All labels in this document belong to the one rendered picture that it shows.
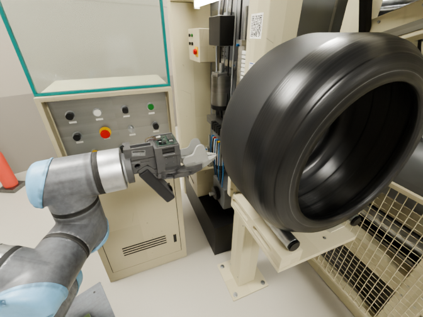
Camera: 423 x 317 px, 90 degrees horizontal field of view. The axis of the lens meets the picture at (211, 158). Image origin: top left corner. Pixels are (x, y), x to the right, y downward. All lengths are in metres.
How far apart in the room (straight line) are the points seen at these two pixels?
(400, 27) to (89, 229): 1.05
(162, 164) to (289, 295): 1.44
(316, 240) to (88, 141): 1.09
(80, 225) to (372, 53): 0.68
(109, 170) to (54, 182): 0.09
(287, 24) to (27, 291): 0.92
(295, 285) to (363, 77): 1.48
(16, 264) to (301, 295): 1.58
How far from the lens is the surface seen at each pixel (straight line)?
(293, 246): 0.77
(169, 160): 0.48
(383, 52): 0.60
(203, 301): 1.65
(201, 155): 0.50
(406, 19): 1.00
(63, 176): 0.47
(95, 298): 1.09
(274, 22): 0.84
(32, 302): 0.45
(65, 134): 1.19
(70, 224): 0.52
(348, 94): 0.53
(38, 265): 0.47
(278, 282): 1.77
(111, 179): 0.46
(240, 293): 1.67
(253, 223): 0.87
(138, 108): 1.13
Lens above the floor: 1.49
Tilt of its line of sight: 30 degrees down
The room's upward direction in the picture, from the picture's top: straight up
